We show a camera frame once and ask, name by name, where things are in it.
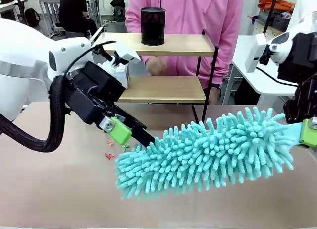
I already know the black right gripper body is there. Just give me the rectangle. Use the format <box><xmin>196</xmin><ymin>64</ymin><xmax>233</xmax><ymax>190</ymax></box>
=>
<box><xmin>276</xmin><ymin>31</ymin><xmax>317</xmax><ymax>125</ymax></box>

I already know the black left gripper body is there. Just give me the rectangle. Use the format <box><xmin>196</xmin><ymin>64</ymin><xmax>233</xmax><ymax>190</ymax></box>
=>
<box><xmin>64</xmin><ymin>61</ymin><xmax>130</xmax><ymax>127</ymax></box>

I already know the teal microfibre duster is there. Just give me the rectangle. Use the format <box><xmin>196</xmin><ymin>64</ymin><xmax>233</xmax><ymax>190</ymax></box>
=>
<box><xmin>115</xmin><ymin>106</ymin><xmax>304</xmax><ymax>202</ymax></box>

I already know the person's right hand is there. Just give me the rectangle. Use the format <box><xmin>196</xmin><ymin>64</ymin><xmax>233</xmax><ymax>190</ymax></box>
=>
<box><xmin>145</xmin><ymin>56</ymin><xmax>168</xmax><ymax>77</ymax></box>

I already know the person's left hand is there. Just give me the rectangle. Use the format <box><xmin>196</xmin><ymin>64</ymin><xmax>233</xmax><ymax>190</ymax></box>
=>
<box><xmin>209</xmin><ymin>84</ymin><xmax>221</xmax><ymax>106</ymax></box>

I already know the grey storage crate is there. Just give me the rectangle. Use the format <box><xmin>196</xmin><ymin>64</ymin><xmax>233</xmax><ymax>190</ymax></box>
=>
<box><xmin>271</xmin><ymin>13</ymin><xmax>291</xmax><ymax>33</ymax></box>

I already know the large white table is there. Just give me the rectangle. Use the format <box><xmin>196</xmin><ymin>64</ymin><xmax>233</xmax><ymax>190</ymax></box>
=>
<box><xmin>221</xmin><ymin>35</ymin><xmax>298</xmax><ymax>106</ymax></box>

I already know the orange cloth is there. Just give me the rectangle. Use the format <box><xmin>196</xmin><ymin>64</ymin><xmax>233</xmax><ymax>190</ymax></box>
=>
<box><xmin>257</xmin><ymin>0</ymin><xmax>296</xmax><ymax>13</ymax></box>

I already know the black stand pole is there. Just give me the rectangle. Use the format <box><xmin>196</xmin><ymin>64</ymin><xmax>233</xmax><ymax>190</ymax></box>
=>
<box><xmin>16</xmin><ymin>0</ymin><xmax>28</xmax><ymax>24</ymax></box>
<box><xmin>262</xmin><ymin>0</ymin><xmax>280</xmax><ymax>34</ymax></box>

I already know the seated person in black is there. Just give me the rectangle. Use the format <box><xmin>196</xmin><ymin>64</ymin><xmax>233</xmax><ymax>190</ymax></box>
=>
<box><xmin>58</xmin><ymin>0</ymin><xmax>98</xmax><ymax>38</ymax></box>

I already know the black mesh pen cup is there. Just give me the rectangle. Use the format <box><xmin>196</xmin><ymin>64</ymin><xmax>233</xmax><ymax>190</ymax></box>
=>
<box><xmin>140</xmin><ymin>7</ymin><xmax>166</xmax><ymax>47</ymax></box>

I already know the black bag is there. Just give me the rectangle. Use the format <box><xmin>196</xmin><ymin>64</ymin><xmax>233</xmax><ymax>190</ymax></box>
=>
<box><xmin>110</xmin><ymin>0</ymin><xmax>127</xmax><ymax>9</ymax></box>

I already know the black backpack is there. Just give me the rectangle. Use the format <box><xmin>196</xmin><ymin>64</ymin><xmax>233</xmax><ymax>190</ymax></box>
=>
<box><xmin>24</xmin><ymin>8</ymin><xmax>41</xmax><ymax>29</ymax></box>

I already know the person in pink hoodie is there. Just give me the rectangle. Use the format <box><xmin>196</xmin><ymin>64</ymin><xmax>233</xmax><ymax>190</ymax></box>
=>
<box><xmin>125</xmin><ymin>0</ymin><xmax>245</xmax><ymax>91</ymax></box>

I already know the right camera black cable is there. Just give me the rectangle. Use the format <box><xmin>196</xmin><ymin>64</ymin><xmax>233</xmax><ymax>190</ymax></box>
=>
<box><xmin>255</xmin><ymin>66</ymin><xmax>298</xmax><ymax>88</ymax></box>

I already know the camera black cable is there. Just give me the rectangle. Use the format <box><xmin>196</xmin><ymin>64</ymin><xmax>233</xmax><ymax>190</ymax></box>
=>
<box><xmin>65</xmin><ymin>40</ymin><xmax>117</xmax><ymax>79</ymax></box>
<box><xmin>255</xmin><ymin>66</ymin><xmax>298</xmax><ymax>88</ymax></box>

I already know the black braided cable conduit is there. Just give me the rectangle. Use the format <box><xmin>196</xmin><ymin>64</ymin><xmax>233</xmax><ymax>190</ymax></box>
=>
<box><xmin>0</xmin><ymin>75</ymin><xmax>67</xmax><ymax>154</ymax></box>

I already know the left camera black cable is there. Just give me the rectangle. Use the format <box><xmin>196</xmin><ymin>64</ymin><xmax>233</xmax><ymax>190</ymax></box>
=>
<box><xmin>65</xmin><ymin>40</ymin><xmax>117</xmax><ymax>79</ymax></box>

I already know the two-tier wooden metal-frame shelf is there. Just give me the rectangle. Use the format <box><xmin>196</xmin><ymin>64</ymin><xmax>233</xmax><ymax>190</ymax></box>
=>
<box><xmin>88</xmin><ymin>26</ymin><xmax>219</xmax><ymax>125</ymax></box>

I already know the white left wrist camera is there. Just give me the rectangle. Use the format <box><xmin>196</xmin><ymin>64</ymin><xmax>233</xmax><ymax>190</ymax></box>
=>
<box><xmin>97</xmin><ymin>44</ymin><xmax>142</xmax><ymax>89</ymax></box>

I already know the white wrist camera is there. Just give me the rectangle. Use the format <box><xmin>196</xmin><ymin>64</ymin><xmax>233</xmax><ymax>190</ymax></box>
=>
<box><xmin>97</xmin><ymin>44</ymin><xmax>142</xmax><ymax>89</ymax></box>
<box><xmin>244</xmin><ymin>32</ymin><xmax>270</xmax><ymax>74</ymax></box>

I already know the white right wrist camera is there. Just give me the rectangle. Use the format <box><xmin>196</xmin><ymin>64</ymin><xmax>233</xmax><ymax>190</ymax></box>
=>
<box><xmin>244</xmin><ymin>32</ymin><xmax>270</xmax><ymax>74</ymax></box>

